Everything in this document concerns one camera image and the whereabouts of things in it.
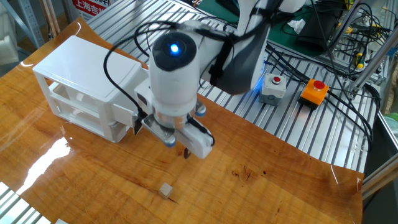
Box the brown cardboard box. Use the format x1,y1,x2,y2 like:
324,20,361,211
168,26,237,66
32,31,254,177
381,55,398,114

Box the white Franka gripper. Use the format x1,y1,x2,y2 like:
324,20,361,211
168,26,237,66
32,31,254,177
134,79,216,160

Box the crumpled white paper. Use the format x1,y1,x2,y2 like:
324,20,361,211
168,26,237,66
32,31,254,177
286,18,307,35

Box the grey perforated steel upright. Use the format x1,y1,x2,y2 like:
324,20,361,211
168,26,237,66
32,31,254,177
17,0,46,49

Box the thin wooden slats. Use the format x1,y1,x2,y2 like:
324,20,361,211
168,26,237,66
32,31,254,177
39,0,62,39

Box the small wooden cube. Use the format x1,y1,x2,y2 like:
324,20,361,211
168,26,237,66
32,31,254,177
158,182,174,200

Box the red and white sign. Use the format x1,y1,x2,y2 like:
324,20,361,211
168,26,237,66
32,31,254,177
72,0,111,21

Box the black strap on robot forearm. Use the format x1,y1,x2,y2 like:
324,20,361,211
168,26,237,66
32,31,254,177
208,34,237,88

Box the glossy wood-grain mat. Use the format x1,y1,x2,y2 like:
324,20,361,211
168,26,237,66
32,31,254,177
0,17,364,224

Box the green table mat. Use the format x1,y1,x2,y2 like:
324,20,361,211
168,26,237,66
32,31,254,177
195,0,352,58

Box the aluminium frame rail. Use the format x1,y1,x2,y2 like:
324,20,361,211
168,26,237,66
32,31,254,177
362,152,398,200

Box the yellow green screwdriver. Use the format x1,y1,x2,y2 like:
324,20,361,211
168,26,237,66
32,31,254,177
355,52,365,70

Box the orange box with red button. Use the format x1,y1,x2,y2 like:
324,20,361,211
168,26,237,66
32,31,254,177
298,78,330,110

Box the white foam block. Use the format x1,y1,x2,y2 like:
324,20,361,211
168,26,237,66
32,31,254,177
0,2,20,66

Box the silver blue wrist bracket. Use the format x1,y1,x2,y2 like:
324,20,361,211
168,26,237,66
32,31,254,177
141,102,208,149

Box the black rectangular box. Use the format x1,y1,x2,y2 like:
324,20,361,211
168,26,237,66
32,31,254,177
294,11,341,53

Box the black cable bundle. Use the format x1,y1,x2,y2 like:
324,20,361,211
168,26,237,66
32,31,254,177
264,42,382,152

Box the pale green bag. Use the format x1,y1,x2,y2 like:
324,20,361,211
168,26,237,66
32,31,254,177
384,112,398,141

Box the grey box with red button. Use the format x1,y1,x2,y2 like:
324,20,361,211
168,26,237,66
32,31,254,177
259,73,287,106

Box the white plastic drawer cabinet frame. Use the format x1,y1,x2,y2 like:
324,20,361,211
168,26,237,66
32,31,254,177
32,35,149,144

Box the aluminium profile post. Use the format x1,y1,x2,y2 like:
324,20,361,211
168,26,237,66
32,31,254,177
348,29,398,99
323,0,363,62

